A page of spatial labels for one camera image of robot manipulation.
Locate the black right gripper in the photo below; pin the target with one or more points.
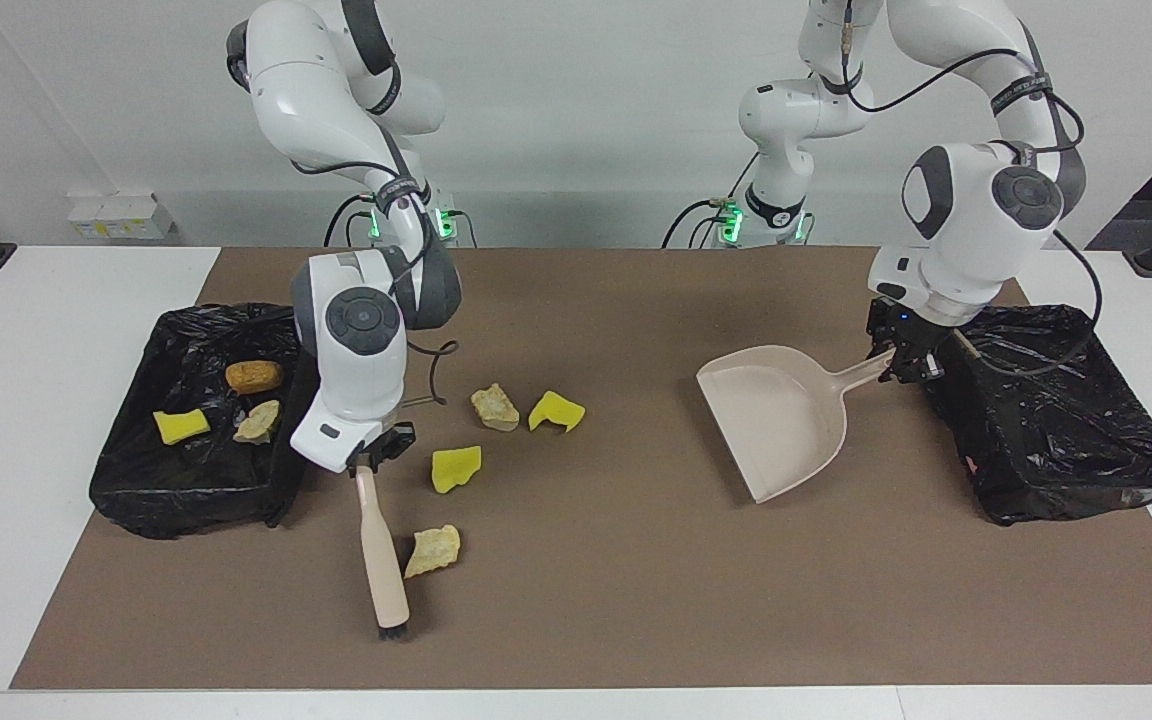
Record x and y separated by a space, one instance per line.
388 445

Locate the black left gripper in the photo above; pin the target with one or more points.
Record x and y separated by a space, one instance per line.
901 330

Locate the beige hand brush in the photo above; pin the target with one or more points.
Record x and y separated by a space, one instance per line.
381 560

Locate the pale yellow sponge chunk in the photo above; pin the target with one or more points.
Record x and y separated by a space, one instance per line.
433 550

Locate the striped bread piece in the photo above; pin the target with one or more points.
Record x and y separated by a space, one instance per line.
258 422

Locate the beige sponge chunk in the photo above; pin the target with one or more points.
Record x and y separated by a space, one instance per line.
494 408

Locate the beige plastic dustpan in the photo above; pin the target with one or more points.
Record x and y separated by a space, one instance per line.
776 420

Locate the orange brown bread piece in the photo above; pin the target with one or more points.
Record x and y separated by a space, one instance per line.
254 377

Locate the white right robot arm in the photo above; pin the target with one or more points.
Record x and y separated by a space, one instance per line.
366 380

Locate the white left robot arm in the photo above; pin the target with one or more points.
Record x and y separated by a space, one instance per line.
966 230

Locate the bin with black liner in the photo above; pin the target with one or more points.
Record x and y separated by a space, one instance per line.
186 490
1046 440

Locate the brown table mat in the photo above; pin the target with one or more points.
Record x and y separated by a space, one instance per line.
636 600

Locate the white wall power strip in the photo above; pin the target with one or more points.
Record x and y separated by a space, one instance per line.
121 220

